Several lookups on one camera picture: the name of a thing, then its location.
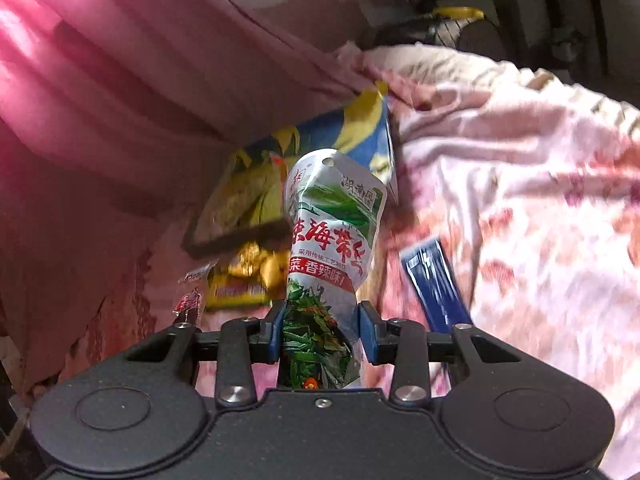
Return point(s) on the green seaweed snack packet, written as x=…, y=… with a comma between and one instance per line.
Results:
x=330, y=259

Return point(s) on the blue sachet packet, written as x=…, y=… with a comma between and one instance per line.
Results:
x=431, y=277

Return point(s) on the colourful cardboard tray box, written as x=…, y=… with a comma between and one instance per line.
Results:
x=247, y=203

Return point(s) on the dark wooden side table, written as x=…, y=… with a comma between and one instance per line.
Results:
x=545, y=5

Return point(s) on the small red clear packet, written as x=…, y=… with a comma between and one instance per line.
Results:
x=191, y=291

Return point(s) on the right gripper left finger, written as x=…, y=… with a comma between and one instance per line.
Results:
x=265, y=335

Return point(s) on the gold foil snack packet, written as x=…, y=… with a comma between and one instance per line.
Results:
x=268, y=267

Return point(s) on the floral pink bedsheet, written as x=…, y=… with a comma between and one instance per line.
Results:
x=532, y=187

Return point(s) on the black wire fan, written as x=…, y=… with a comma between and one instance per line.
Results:
x=461, y=28

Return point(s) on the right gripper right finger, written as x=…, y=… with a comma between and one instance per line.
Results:
x=379, y=338

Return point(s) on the yellow wafer bar packet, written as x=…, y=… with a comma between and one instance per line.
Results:
x=226, y=291

